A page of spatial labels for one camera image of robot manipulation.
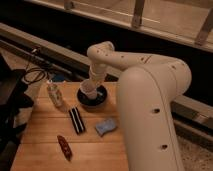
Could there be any blue object behind table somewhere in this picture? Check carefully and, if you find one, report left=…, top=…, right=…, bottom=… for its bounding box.
left=51, top=74, right=67, bottom=82

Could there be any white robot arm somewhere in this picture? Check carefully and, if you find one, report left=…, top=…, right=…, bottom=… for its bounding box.
left=87, top=41, right=192, bottom=171

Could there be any black white striped block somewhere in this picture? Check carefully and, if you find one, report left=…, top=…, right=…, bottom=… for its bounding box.
left=69, top=107, right=86, bottom=135

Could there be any dark blue ceramic bowl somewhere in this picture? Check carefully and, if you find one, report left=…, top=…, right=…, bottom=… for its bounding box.
left=77, top=85, right=107, bottom=106

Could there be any black chair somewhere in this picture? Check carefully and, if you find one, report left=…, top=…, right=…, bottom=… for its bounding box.
left=0, top=54, right=35, bottom=154

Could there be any black cable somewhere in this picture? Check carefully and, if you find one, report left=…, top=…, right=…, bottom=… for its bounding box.
left=22, top=47, right=54, bottom=86

